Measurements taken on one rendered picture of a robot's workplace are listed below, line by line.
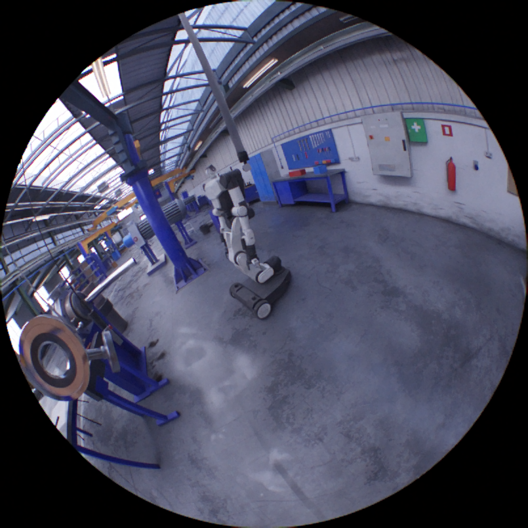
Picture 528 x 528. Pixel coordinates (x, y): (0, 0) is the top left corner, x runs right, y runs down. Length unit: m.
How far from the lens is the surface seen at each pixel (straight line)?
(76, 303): 1.91
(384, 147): 3.49
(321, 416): 1.32
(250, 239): 1.35
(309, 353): 1.45
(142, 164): 3.05
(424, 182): 3.74
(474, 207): 3.89
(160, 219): 3.02
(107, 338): 0.86
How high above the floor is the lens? 1.32
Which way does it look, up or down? 31 degrees down
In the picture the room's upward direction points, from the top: 22 degrees counter-clockwise
